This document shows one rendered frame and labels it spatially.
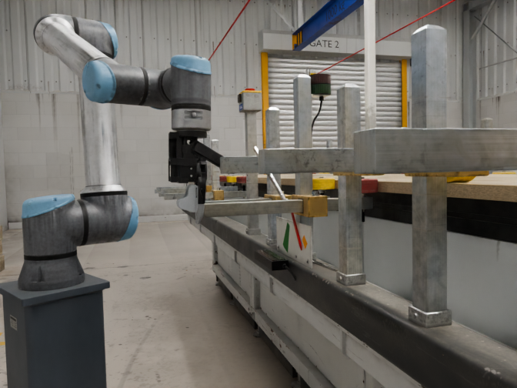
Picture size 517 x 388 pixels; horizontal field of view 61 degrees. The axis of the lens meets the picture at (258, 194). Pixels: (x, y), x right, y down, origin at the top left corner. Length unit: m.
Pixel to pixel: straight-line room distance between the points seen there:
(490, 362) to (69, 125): 8.50
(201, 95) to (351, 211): 0.41
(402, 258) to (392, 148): 0.84
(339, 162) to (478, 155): 0.25
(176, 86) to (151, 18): 8.21
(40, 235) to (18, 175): 7.50
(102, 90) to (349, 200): 0.58
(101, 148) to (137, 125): 7.24
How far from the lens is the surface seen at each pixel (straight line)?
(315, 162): 0.55
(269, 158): 0.53
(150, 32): 9.12
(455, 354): 0.65
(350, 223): 0.90
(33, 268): 1.47
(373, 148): 0.30
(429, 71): 0.70
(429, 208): 0.69
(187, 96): 1.00
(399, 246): 1.15
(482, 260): 0.94
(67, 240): 1.47
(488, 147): 0.35
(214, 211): 1.03
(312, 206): 1.06
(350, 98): 0.91
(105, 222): 1.49
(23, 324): 1.45
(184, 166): 1.00
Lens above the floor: 0.93
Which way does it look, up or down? 3 degrees down
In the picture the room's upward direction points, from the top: 1 degrees counter-clockwise
